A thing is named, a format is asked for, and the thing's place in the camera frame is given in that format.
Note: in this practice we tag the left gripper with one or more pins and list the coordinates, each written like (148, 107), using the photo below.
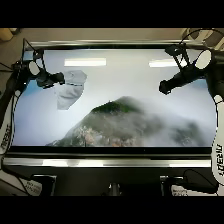
(50, 79)

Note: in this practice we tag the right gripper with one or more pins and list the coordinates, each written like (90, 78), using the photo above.
(173, 83)

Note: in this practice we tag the pale grey T-shirt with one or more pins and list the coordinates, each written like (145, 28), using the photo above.
(71, 88)

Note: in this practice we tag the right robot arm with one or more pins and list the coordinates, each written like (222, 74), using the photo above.
(218, 110)

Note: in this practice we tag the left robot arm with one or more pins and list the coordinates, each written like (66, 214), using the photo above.
(7, 133)

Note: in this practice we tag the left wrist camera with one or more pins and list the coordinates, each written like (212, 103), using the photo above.
(37, 54)

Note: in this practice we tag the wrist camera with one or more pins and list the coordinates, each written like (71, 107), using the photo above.
(37, 54)
(173, 50)

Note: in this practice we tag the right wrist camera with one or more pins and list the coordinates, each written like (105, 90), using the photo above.
(173, 50)

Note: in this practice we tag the silver frame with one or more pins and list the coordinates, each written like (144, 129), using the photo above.
(100, 163)

